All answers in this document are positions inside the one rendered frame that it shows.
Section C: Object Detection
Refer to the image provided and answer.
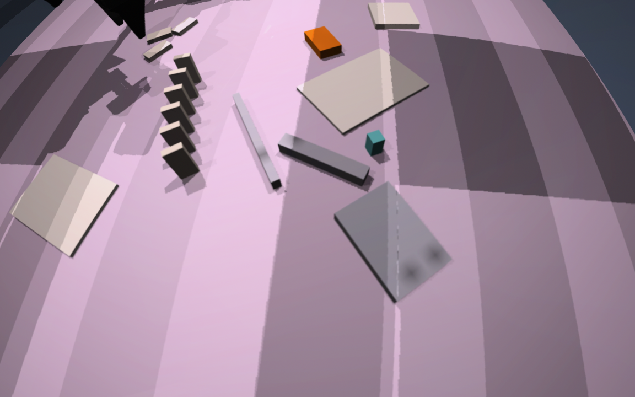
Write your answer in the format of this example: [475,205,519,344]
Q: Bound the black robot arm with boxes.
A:
[45,0,62,8]

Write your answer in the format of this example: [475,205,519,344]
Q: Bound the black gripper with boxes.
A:
[94,0,146,39]

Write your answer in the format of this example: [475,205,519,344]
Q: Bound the teal block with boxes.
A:
[365,130,385,156]

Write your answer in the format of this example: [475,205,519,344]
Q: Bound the orange rectangular block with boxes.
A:
[304,26,342,60]

